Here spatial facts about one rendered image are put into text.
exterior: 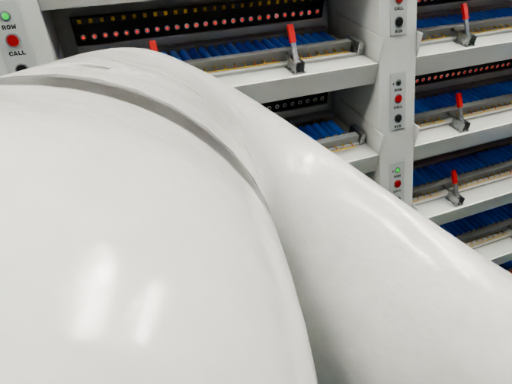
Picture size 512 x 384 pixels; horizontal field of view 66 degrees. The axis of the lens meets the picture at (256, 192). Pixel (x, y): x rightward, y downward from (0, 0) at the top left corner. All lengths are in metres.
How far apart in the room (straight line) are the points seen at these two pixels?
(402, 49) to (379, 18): 0.09
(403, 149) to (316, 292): 0.84
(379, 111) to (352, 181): 0.75
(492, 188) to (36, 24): 1.14
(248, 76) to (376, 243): 0.67
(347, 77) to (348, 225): 0.72
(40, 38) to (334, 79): 0.53
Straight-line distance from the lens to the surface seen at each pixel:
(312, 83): 0.83
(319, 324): 0.16
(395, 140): 0.96
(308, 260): 0.16
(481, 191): 1.26
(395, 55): 0.93
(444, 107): 1.15
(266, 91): 0.79
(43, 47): 0.73
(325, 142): 0.91
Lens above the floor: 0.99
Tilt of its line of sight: 21 degrees down
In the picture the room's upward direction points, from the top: 7 degrees counter-clockwise
